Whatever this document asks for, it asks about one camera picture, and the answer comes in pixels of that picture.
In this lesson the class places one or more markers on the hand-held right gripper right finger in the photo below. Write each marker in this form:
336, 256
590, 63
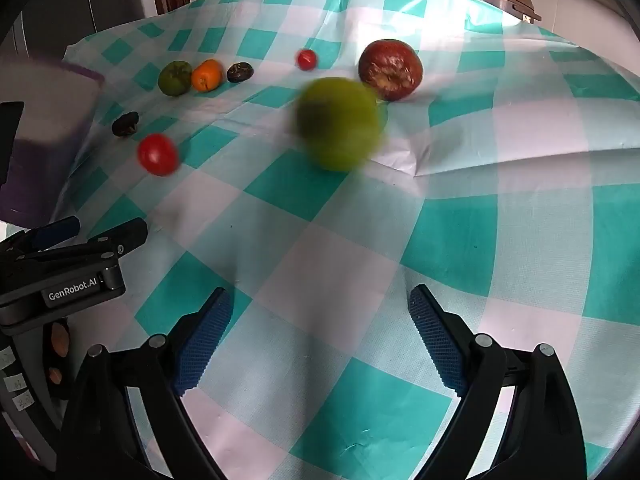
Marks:
435, 340

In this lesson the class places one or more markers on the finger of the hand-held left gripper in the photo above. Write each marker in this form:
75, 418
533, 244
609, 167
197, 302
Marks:
55, 230
122, 237

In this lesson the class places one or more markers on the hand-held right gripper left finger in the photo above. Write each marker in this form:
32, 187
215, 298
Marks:
205, 340

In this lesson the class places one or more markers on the dark brown chestnut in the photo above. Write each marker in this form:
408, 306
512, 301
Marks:
240, 72
125, 124

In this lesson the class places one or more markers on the purple-rimmed box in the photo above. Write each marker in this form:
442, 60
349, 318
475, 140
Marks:
50, 105

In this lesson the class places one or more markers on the small dark green tomato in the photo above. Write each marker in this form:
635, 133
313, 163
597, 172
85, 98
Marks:
175, 78

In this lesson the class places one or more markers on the large light green tomato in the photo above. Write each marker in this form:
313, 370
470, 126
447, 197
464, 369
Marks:
337, 122

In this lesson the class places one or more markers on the red apple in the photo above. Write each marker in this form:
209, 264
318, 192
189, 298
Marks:
391, 69

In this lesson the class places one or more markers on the teal white checked tablecloth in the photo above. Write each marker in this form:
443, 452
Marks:
350, 260

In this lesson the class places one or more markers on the orange tangerine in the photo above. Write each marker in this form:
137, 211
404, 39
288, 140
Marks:
207, 75

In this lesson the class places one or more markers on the grey refrigerator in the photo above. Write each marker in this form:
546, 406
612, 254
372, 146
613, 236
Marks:
75, 0

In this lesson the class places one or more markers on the small red cherry tomato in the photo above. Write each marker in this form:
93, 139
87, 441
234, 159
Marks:
306, 59

